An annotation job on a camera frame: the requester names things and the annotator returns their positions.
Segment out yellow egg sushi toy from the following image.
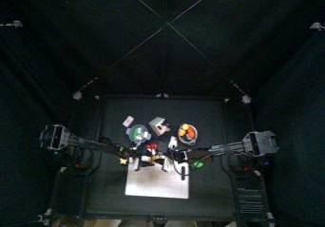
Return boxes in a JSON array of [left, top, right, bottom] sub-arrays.
[[140, 154, 163, 162]]

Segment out black stick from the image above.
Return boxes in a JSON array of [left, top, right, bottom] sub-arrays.
[[179, 162, 187, 181]]

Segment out small white toy piece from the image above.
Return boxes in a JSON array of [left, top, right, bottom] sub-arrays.
[[167, 136, 179, 150]]

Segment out white rectangular mat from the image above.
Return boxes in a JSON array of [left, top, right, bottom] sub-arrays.
[[124, 161, 190, 200]]

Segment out blue plate with green food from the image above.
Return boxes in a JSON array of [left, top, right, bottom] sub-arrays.
[[124, 123, 153, 144]]

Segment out bowl with orange toy food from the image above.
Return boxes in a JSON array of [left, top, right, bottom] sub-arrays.
[[177, 123, 199, 146]]

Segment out grey toy box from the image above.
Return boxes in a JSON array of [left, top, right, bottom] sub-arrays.
[[147, 116, 173, 138]]

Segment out small pink white card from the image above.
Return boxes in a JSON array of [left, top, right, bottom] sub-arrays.
[[122, 115, 135, 128]]

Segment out thin diagonal cord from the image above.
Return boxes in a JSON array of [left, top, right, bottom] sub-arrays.
[[116, 0, 246, 96], [80, 0, 226, 91]]

